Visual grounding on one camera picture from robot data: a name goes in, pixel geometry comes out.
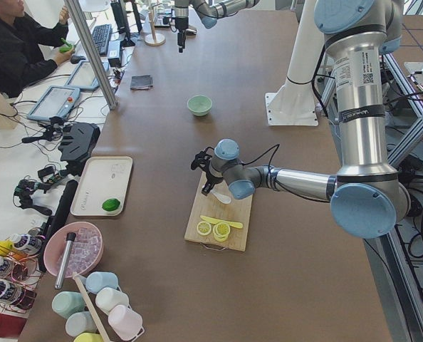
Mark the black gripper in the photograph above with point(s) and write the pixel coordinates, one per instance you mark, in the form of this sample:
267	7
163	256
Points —
212	178
180	26

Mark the light green bowl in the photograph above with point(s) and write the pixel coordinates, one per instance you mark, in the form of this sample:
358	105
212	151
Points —
199	105

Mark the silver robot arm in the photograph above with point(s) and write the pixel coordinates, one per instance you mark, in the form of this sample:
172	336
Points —
365	196
207	14

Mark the pink bowl with ice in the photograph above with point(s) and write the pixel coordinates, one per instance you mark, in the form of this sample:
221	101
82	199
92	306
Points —
86	253

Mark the wooden cup tree stand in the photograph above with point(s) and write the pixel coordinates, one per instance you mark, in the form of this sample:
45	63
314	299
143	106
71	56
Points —
149	33

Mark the bamboo cutting board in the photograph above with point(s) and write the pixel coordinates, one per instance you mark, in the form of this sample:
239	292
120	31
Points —
238	210

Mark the grey folded cloth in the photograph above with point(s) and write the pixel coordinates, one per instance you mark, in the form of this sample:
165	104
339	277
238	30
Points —
142	82

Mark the black keyboard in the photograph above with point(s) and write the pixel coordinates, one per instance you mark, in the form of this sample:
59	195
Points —
101	35

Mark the green lime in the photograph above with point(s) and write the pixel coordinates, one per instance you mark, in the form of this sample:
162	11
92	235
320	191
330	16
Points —
111	204

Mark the cream rabbit tray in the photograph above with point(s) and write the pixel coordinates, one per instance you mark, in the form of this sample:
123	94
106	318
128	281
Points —
103	177

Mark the upper teach pendant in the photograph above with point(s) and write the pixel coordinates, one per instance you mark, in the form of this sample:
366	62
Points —
83	77

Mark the teach pendant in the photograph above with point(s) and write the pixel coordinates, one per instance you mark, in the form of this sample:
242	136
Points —
83	77
57	101

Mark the black angular stand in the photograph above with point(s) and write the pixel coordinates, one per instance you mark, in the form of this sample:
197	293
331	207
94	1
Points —
78	142

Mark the lower teach pendant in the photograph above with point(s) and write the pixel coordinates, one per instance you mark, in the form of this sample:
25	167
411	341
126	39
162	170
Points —
57	101

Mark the steel muddler with black tip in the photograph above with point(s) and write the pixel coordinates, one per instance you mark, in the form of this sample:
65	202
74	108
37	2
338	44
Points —
70	238

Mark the light blue cup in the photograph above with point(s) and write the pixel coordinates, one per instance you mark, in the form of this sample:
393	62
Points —
98	280

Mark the cream white cup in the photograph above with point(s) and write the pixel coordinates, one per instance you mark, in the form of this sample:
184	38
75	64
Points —
108	298

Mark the pink cup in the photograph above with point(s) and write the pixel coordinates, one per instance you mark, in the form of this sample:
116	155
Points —
127	324

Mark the person in black jacket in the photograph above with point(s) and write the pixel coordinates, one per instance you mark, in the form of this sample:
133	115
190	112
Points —
21	60

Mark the mint green cup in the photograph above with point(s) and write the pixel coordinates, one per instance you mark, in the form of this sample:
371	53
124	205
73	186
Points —
67	303

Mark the pale grey cup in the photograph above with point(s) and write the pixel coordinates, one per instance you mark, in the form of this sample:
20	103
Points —
81	322

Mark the yellow cup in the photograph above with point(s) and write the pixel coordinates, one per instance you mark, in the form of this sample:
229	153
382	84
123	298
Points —
88	337

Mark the red thermos bottle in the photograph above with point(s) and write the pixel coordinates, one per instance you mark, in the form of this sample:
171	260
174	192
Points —
11	326

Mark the aluminium frame post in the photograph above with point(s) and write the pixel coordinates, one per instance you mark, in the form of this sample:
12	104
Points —
81	26

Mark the wooden rack handle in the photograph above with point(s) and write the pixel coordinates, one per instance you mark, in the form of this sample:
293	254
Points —
91	308

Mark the white wire cup rack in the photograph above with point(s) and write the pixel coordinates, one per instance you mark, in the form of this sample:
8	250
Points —
125	322

